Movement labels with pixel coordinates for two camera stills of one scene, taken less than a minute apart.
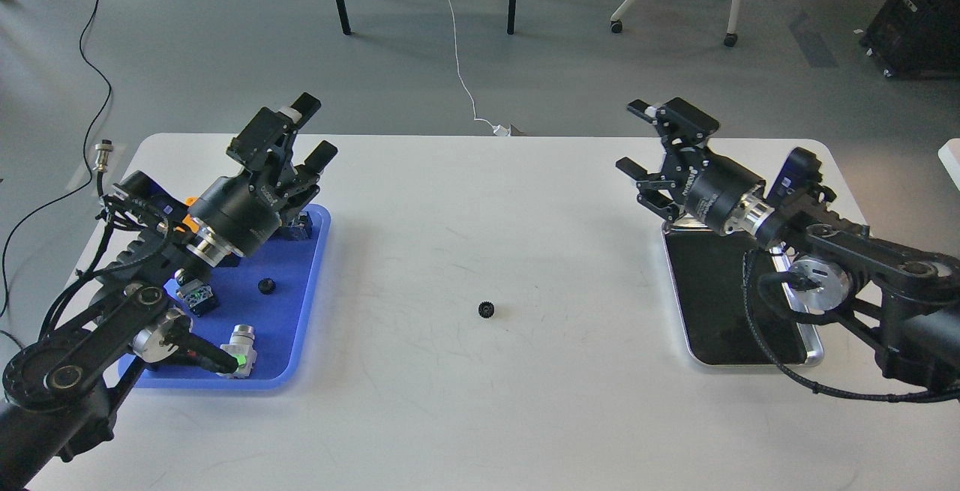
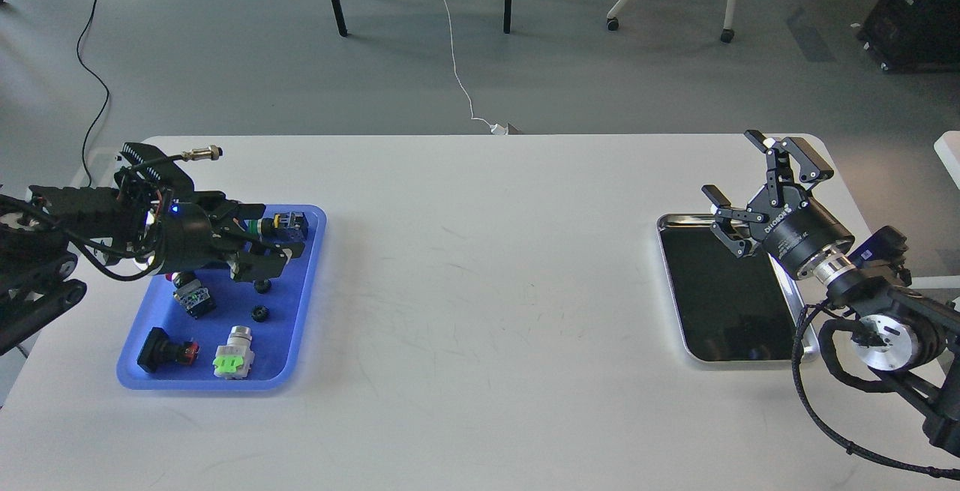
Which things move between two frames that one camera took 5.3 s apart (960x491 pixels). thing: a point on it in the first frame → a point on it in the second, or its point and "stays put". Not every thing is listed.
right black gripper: (727, 196) → (793, 237)
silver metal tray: (736, 301) stays put
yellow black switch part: (299, 227) stays put
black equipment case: (915, 34) stays put
